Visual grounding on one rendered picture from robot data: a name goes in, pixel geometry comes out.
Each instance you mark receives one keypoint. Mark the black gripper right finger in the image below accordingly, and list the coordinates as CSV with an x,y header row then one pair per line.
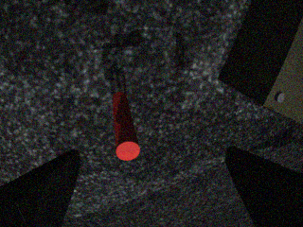
x,y
272,194

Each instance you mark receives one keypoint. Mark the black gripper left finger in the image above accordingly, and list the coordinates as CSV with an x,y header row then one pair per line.
x,y
41,197

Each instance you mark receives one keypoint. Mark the dark red peg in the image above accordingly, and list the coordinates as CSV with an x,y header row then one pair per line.
x,y
124,132

